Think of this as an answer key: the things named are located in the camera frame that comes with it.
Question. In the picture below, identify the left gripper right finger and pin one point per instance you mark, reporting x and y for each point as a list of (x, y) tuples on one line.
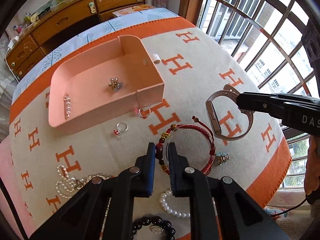
[(177, 165)]

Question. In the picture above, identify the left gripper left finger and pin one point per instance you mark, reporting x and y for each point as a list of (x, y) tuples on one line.
[(149, 170)]

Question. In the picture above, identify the black flashlight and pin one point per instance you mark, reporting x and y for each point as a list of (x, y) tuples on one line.
[(43, 12)]

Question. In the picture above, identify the orange magazine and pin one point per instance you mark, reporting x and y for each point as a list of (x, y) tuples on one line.
[(133, 9)]

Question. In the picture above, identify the pink jewelry tray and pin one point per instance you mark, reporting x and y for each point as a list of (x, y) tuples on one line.
[(85, 78)]

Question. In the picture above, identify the orange H-pattern blanket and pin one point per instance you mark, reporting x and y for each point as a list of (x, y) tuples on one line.
[(193, 67)]

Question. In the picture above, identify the wooden desk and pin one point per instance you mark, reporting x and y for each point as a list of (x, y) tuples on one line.
[(56, 26)]

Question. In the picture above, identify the window metal grille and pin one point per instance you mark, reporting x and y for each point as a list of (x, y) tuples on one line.
[(273, 41)]

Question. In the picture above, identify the person's right hand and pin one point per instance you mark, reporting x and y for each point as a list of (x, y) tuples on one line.
[(311, 181)]

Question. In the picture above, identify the teal butterfly hair clip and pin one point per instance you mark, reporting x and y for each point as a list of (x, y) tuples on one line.
[(222, 158)]

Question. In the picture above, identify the pink blanket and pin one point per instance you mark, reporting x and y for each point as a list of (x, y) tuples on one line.
[(11, 183)]

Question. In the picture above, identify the white power adapter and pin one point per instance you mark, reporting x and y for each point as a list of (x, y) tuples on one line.
[(12, 42)]

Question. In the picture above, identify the flower hair clip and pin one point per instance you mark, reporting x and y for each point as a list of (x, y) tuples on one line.
[(115, 84)]

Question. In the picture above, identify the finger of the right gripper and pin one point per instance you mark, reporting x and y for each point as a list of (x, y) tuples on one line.
[(256, 102)]

